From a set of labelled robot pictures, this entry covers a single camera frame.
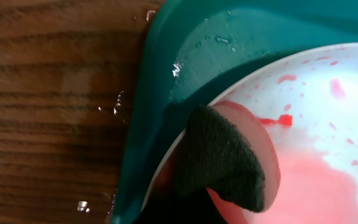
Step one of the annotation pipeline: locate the teal plastic tray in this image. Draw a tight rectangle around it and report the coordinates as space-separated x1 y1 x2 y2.
112 0 358 223

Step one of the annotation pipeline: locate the light blue plate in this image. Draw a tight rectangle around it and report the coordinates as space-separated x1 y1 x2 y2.
141 43 358 223

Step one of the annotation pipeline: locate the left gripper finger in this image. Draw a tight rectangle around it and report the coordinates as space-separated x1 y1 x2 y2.
133 189 227 224

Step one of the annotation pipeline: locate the dark green sponge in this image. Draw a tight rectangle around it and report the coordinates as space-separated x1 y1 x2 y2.
173 101 281 213

